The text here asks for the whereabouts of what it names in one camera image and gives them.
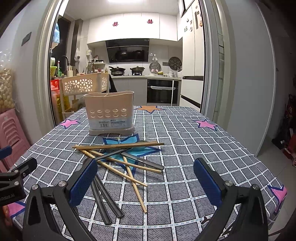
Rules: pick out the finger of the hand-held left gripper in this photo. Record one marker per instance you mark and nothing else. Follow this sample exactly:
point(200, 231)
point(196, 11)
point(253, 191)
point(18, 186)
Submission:
point(5, 152)
point(25, 165)

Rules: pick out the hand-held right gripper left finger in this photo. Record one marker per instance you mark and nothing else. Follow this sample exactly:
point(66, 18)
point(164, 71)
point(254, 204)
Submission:
point(84, 183)

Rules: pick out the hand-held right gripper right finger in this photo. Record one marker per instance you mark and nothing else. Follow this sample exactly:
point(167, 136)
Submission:
point(208, 182)

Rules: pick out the wooden chopstick with striped end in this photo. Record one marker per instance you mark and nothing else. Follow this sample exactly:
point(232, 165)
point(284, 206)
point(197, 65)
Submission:
point(139, 197)

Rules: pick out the beige plastic utensil holder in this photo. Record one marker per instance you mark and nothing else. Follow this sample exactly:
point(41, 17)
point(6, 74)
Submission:
point(108, 104)

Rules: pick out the person's left hand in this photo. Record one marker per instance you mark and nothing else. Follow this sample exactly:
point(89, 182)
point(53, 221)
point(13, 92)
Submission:
point(4, 216)

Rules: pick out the pink plastic stool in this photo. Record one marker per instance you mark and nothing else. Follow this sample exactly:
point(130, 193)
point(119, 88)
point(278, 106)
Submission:
point(11, 129)

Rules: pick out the grey checked star tablecloth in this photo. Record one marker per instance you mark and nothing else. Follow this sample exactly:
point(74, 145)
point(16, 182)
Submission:
point(185, 139)

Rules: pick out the bag of beige balls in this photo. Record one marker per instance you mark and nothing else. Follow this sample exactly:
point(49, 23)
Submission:
point(5, 88)

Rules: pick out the yellow oil bottle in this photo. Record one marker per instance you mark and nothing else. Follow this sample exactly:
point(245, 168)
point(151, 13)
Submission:
point(59, 103)

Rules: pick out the red labelled box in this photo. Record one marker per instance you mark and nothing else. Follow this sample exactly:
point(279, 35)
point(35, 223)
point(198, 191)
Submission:
point(54, 84)

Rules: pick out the green plastic basket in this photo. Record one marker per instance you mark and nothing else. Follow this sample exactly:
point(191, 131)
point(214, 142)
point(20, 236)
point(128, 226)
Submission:
point(53, 70)

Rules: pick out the cream flower pattern basket cart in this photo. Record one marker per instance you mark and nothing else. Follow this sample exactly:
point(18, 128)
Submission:
point(76, 84)

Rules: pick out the black built-in oven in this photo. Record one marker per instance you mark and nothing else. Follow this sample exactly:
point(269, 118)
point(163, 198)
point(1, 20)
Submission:
point(161, 92)

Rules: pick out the grey kitchen base cabinet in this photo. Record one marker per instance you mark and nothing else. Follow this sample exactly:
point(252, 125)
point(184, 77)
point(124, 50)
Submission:
point(129, 91)

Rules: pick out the black kitchen faucet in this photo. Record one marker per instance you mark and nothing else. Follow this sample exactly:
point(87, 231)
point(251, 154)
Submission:
point(67, 60)

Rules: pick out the small white pot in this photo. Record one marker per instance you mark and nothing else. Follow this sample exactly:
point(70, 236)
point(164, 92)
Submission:
point(171, 74)

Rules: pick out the black wok with lid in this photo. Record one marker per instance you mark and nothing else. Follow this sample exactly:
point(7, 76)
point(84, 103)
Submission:
point(117, 70)

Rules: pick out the counter seasoning rack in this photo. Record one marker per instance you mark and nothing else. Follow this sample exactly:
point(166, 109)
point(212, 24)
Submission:
point(95, 66)

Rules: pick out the white plastic bag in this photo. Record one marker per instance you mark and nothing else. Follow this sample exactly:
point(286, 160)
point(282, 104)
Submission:
point(78, 55)

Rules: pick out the round dark baking tray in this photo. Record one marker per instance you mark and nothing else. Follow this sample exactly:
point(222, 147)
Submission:
point(175, 63)

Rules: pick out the black cooking pot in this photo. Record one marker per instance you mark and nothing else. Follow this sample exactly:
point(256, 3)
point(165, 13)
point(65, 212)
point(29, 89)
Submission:
point(137, 69)

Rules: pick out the round metal strainer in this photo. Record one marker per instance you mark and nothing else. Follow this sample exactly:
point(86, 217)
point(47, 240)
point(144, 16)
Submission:
point(155, 67)

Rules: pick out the blue plastic bag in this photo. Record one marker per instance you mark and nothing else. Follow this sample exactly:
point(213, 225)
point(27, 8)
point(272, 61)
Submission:
point(56, 34)

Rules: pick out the white refrigerator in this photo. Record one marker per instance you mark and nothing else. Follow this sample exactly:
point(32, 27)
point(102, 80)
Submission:
point(192, 46)

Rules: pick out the black range hood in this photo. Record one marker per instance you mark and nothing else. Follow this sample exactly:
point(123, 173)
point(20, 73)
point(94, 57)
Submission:
point(127, 51)

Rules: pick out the white upper kitchen cabinets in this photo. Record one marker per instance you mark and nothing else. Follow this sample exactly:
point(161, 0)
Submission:
point(131, 30)

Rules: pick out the white sliding door frame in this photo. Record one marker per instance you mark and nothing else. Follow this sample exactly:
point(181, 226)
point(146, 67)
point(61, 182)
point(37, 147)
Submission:
point(45, 69)

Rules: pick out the black wall switch panel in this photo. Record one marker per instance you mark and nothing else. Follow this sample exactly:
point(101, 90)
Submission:
point(26, 38)

